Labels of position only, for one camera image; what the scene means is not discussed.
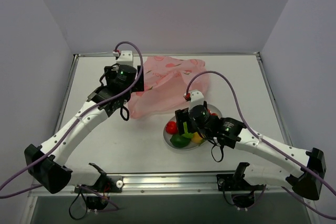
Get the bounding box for red yellow fake pear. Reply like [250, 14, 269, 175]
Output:
[165, 121, 178, 135]

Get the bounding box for red green fake fruit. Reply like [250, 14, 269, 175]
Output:
[207, 109, 218, 116]

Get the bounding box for green fake lime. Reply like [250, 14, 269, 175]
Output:
[170, 134, 191, 148]

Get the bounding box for orange fake peach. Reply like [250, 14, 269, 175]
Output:
[191, 132, 204, 144]

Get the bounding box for pink plastic bag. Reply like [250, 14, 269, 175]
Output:
[128, 56, 206, 119]

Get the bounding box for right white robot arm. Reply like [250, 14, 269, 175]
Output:
[175, 105, 326, 200]

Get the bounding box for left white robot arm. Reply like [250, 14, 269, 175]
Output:
[24, 63, 144, 194]

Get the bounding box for white oval plate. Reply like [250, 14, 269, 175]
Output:
[163, 104, 222, 151]

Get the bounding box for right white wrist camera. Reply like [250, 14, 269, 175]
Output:
[184, 90, 205, 110]

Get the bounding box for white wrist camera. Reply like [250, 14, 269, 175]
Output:
[184, 90, 205, 110]
[112, 50, 133, 66]

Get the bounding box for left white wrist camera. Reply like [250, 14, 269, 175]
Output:
[112, 50, 133, 66]

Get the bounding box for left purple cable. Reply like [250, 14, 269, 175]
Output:
[0, 41, 144, 199]

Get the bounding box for purple cable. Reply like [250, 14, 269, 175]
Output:
[185, 70, 336, 219]
[0, 41, 144, 199]

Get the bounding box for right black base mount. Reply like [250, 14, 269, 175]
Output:
[216, 173, 264, 192]

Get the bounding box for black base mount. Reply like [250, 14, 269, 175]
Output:
[92, 175, 124, 193]
[216, 173, 264, 192]

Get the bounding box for aluminium front rail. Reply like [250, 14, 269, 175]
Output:
[30, 169, 313, 196]

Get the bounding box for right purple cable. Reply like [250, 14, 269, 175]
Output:
[185, 70, 336, 219]

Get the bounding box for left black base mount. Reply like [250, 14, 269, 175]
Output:
[92, 175, 124, 193]

